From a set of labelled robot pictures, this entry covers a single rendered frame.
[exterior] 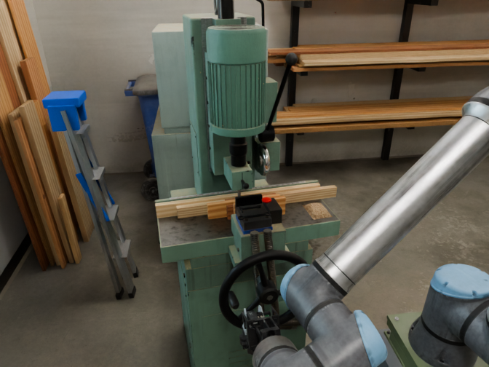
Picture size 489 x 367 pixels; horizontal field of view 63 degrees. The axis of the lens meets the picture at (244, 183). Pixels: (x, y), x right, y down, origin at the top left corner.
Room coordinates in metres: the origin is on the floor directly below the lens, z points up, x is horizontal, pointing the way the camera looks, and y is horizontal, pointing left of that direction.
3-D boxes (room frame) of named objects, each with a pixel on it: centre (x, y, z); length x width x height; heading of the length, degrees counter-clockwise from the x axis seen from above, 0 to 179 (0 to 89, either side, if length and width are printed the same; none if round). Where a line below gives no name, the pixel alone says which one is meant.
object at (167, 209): (1.26, 0.01, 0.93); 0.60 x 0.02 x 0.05; 104
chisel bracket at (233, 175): (1.25, 0.02, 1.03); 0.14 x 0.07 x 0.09; 14
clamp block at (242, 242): (1.05, -0.04, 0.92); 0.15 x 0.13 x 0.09; 104
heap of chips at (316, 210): (1.21, -0.25, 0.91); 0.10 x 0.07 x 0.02; 14
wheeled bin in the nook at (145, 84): (3.18, 0.59, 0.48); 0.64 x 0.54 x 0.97; 99
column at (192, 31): (1.51, 0.09, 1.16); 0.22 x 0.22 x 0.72; 14
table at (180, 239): (1.13, -0.02, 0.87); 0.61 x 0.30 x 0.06; 104
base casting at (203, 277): (1.35, 0.05, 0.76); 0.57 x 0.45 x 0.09; 14
